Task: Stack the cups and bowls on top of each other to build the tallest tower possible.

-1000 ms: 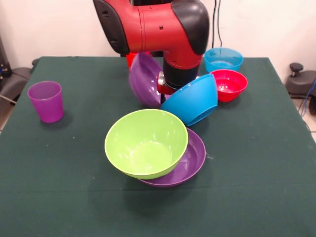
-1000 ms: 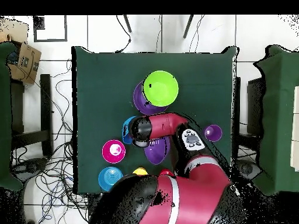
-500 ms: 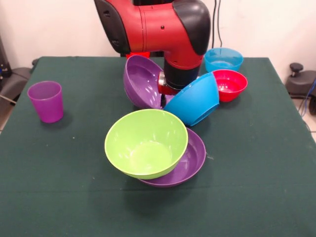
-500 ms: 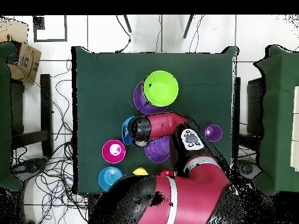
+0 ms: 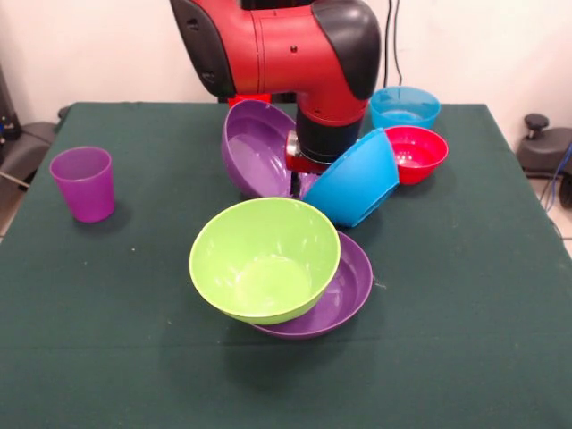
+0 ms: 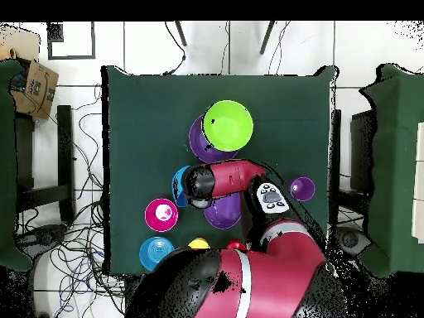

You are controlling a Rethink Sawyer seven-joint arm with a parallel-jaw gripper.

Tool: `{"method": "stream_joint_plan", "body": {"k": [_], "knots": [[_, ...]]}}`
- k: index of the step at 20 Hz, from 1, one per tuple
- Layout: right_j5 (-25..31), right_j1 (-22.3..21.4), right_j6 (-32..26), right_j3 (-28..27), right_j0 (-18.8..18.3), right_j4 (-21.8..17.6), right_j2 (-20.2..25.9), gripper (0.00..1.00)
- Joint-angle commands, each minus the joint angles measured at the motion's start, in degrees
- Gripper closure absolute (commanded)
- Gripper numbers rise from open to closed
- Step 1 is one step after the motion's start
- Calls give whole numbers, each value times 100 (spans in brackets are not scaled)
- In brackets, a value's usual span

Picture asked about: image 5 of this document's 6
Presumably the small blue bowl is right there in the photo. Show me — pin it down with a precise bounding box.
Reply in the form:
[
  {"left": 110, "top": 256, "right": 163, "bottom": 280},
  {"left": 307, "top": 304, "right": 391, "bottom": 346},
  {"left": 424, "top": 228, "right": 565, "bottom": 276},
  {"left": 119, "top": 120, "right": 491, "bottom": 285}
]
[{"left": 368, "top": 86, "right": 442, "bottom": 134}]

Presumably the dark grey equipment base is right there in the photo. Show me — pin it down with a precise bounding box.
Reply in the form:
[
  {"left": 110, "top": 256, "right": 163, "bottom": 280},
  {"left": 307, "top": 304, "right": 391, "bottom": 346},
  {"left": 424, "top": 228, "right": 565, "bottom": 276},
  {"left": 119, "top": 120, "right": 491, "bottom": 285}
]
[
  {"left": 0, "top": 120, "right": 62, "bottom": 191},
  {"left": 517, "top": 113, "right": 572, "bottom": 181}
]

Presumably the dark green tablecloth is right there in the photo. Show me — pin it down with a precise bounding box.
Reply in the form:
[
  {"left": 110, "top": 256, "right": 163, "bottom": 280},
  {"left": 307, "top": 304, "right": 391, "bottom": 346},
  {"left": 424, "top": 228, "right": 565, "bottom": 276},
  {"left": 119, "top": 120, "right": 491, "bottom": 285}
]
[{"left": 0, "top": 101, "right": 572, "bottom": 429}]

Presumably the large blue bowl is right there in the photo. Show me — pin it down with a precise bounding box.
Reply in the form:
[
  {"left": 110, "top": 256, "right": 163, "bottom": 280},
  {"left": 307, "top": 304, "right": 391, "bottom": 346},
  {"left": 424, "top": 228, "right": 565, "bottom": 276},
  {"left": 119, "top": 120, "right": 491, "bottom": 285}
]
[{"left": 301, "top": 127, "right": 400, "bottom": 229}]

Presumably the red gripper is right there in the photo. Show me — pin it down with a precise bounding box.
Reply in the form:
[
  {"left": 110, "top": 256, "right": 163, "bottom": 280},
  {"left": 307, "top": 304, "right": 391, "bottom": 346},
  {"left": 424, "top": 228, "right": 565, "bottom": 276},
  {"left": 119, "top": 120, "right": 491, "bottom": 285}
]
[{"left": 285, "top": 131, "right": 330, "bottom": 200}]

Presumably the black equipment rack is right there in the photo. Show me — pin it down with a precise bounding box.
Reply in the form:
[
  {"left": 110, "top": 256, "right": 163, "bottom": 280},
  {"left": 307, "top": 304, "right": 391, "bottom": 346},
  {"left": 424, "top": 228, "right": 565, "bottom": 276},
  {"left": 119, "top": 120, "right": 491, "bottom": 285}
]
[{"left": 0, "top": 62, "right": 22, "bottom": 148}]

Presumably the purple cup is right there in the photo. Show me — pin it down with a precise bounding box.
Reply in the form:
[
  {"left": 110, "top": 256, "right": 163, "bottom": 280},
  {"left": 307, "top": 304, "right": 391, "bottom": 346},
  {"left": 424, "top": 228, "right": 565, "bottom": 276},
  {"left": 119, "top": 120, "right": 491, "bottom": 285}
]
[{"left": 48, "top": 146, "right": 116, "bottom": 224}]

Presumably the black wall cable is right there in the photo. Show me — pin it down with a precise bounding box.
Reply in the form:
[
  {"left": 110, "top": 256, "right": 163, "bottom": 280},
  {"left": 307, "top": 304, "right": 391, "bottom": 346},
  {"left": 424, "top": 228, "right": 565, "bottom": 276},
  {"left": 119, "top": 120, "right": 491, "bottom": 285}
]
[
  {"left": 383, "top": 0, "right": 392, "bottom": 89},
  {"left": 391, "top": 0, "right": 403, "bottom": 87}
]

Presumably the red cup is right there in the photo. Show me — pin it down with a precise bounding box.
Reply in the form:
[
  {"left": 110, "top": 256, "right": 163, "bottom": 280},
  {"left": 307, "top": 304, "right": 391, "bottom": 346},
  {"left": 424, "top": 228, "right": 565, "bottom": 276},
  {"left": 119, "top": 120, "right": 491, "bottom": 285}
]
[{"left": 227, "top": 92, "right": 272, "bottom": 109}]

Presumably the large green bowl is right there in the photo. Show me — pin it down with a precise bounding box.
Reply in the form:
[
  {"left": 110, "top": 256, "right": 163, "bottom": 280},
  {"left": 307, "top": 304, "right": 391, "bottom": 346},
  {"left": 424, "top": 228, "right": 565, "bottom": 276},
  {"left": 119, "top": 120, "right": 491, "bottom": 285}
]
[{"left": 189, "top": 197, "right": 342, "bottom": 326}]

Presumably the small red bowl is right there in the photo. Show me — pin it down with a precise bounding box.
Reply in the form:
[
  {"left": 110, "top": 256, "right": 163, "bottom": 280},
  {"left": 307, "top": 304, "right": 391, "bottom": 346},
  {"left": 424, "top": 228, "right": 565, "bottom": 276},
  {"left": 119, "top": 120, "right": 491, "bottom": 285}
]
[{"left": 383, "top": 125, "right": 450, "bottom": 186}]

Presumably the large purple bowl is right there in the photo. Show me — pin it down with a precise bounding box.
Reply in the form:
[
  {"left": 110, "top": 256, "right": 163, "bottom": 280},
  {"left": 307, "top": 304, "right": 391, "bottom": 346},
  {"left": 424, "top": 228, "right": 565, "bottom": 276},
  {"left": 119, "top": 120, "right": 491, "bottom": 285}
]
[
  {"left": 252, "top": 231, "right": 374, "bottom": 341},
  {"left": 221, "top": 98, "right": 323, "bottom": 200}
]

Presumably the blue floor cable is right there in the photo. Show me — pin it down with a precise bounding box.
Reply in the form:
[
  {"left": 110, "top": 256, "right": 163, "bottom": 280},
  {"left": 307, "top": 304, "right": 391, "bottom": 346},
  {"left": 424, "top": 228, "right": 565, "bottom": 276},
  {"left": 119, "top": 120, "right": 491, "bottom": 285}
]
[{"left": 545, "top": 142, "right": 572, "bottom": 212}]

